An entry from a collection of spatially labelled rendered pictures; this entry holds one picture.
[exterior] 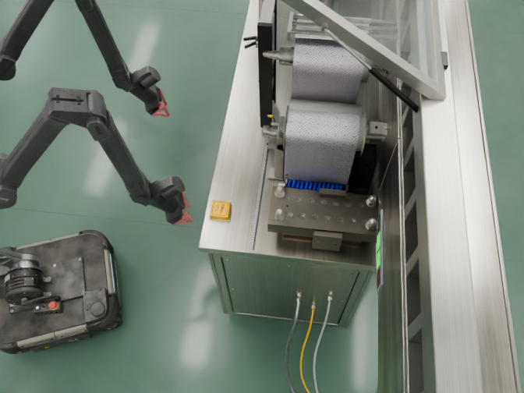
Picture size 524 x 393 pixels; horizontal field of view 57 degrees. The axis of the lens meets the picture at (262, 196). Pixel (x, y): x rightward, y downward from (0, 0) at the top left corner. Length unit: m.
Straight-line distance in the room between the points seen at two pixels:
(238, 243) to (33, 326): 1.23
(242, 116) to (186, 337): 1.20
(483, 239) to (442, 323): 0.41
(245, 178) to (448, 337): 1.20
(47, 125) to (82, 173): 2.02
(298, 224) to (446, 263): 0.79
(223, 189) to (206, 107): 1.53
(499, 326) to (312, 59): 0.99
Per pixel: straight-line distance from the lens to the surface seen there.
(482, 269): 1.30
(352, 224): 1.73
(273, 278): 2.03
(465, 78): 1.66
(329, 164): 1.72
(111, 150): 1.36
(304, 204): 1.75
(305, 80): 1.75
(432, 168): 1.14
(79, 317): 2.58
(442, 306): 0.99
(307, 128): 1.60
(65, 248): 2.76
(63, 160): 3.39
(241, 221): 1.87
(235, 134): 2.10
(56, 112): 1.22
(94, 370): 2.75
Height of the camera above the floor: 2.55
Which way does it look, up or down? 59 degrees down
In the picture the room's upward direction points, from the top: 2 degrees counter-clockwise
